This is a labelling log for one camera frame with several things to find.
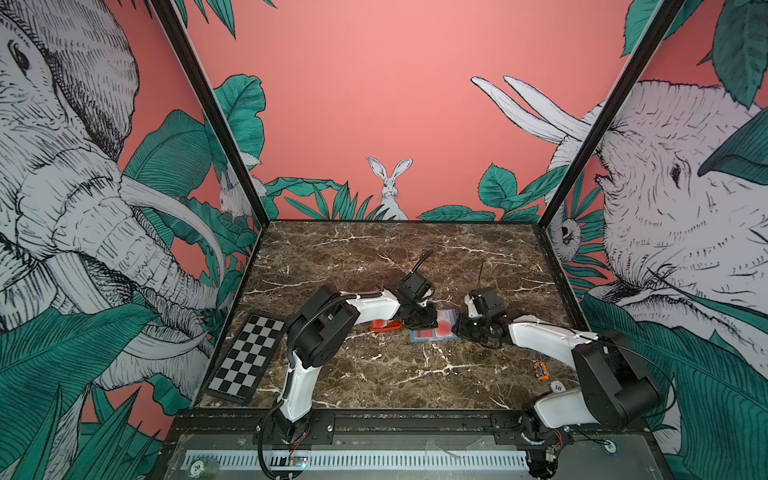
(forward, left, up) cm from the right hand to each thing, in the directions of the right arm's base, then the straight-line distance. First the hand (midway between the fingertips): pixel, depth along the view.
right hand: (450, 325), depth 90 cm
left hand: (0, +2, +1) cm, 3 cm away
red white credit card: (+2, +1, -1) cm, 3 cm away
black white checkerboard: (-12, +58, +1) cm, 59 cm away
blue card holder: (-2, +7, -2) cm, 7 cm away
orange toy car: (-14, -24, -1) cm, 28 cm away
